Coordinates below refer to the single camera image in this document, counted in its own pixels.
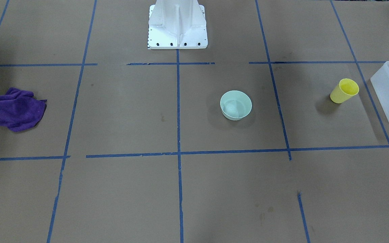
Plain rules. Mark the mint green bowl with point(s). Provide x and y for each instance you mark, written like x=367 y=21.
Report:
x=235 y=105

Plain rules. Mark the yellow plastic cup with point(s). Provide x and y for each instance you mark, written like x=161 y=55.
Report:
x=346 y=89

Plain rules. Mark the purple cloth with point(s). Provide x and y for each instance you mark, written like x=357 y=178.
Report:
x=20 y=110

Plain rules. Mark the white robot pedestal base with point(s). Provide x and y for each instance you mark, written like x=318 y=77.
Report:
x=177 y=24

